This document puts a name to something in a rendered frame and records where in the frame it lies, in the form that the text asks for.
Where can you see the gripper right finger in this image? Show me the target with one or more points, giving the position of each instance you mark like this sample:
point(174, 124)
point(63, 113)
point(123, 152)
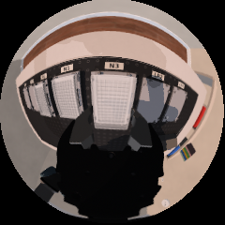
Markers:
point(143, 138)

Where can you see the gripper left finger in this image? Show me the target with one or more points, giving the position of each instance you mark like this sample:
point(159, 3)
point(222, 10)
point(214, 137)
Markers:
point(78, 135)

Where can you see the white button panel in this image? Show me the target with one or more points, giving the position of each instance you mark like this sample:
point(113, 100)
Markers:
point(169, 141)

